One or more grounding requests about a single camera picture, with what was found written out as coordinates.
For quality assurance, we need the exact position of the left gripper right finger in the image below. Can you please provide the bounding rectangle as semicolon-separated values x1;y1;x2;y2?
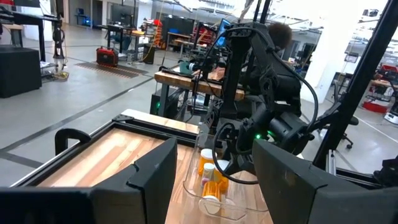
252;139;398;224

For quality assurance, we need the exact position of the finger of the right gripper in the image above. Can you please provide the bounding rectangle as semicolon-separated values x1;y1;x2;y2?
224;154;254;176

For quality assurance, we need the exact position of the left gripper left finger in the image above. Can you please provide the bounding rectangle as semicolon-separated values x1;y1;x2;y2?
0;138;178;224

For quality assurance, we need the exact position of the large orange pill bottle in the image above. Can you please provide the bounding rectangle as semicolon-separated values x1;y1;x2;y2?
214;159;231;192
198;148;218;175

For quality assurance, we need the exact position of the small clear pill bottle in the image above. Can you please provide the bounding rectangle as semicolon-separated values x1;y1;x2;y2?
201;162;216;187

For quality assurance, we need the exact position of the small orange pill bottle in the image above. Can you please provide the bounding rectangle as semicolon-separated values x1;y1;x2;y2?
198;181;222;216

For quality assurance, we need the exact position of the clear plastic bin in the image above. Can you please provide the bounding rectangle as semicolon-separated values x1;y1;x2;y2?
182;133;272;222

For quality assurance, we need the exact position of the red storage bin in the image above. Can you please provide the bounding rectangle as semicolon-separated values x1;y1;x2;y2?
361;98;390;114

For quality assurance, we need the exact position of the black table clamp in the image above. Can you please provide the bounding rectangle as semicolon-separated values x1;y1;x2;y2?
54;128;93;157

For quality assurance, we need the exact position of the black office chair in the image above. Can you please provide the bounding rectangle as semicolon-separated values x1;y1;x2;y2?
340;115;360;151

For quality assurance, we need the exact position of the black computer tower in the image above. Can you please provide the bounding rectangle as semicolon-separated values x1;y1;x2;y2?
149;88;185;121

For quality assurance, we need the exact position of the wooden workbench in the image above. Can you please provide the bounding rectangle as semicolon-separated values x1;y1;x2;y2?
154;65;247;102

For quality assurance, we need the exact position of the blue lit monitor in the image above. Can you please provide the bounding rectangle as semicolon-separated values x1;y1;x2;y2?
217;18;233;48

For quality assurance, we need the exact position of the person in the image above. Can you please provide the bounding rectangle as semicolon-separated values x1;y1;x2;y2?
267;22;295;52

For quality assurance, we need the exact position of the striped floor mat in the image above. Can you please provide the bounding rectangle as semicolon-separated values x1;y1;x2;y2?
75;61;150;80

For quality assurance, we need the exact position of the red equipment case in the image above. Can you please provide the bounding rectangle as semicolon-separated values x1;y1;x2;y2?
95;46;119;67

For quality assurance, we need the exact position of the black cabinet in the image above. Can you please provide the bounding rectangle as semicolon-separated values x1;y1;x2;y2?
0;45;43;99

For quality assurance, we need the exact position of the black metal table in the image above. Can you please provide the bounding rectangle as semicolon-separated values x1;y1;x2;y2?
0;9;67;63

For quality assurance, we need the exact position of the black overhead gantry frame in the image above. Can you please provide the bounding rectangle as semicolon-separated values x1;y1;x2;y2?
312;0;398;170

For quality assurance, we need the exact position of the orange coiled hose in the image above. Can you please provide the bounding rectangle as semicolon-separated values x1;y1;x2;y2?
153;19;164;49

